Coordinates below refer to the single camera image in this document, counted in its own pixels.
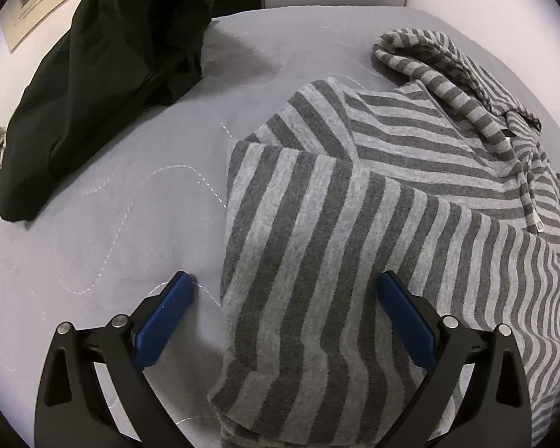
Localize black jacket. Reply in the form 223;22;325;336
0;0;262;223

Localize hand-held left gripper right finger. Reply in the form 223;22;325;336
377;271;533;448

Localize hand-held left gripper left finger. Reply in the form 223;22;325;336
34;271;197;448

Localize grey striped hoodie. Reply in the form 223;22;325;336
208;28;560;448

